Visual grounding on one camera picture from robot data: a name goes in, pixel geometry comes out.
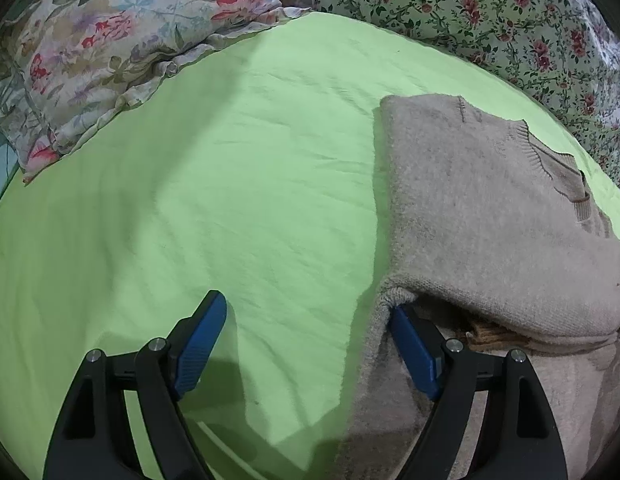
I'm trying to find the floral pillow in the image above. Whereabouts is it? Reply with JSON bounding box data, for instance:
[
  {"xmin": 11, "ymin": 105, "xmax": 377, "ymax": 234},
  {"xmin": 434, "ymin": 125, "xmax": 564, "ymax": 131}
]
[{"xmin": 0, "ymin": 0, "xmax": 313, "ymax": 185}]

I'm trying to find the beige knit sweater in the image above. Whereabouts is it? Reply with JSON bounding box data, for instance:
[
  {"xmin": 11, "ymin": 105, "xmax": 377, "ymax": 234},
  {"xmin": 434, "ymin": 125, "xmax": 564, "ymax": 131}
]
[{"xmin": 334, "ymin": 94, "xmax": 620, "ymax": 480}]

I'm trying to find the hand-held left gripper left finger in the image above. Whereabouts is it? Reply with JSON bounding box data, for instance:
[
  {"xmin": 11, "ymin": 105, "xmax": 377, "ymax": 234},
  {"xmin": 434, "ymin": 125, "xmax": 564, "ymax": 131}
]
[{"xmin": 42, "ymin": 290, "xmax": 228, "ymax": 480}]

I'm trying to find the floral quilt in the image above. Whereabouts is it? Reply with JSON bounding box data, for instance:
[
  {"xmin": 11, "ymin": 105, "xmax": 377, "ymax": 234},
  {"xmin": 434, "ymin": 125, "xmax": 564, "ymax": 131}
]
[{"xmin": 255, "ymin": 0, "xmax": 620, "ymax": 196}]

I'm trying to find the green bed sheet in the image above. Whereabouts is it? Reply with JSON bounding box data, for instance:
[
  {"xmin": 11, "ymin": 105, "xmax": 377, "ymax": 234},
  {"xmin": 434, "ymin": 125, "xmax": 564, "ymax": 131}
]
[{"xmin": 0, "ymin": 10, "xmax": 620, "ymax": 480}]

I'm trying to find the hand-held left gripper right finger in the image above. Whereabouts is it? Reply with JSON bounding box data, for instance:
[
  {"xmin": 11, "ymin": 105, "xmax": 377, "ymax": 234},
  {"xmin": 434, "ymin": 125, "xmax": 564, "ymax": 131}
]
[{"xmin": 391, "ymin": 305, "xmax": 569, "ymax": 480}]

